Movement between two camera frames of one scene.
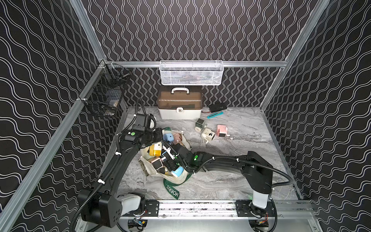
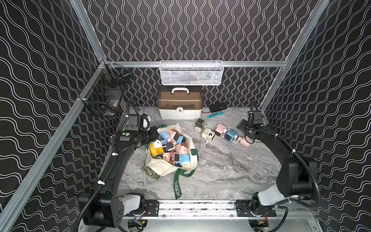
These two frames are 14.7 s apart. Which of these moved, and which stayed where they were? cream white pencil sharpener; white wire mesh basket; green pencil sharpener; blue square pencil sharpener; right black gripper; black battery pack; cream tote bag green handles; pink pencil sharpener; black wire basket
Moved: right black gripper; cream tote bag green handles; blue square pencil sharpener
Stayed: pink pencil sharpener; green pencil sharpener; cream white pencil sharpener; black wire basket; black battery pack; white wire mesh basket
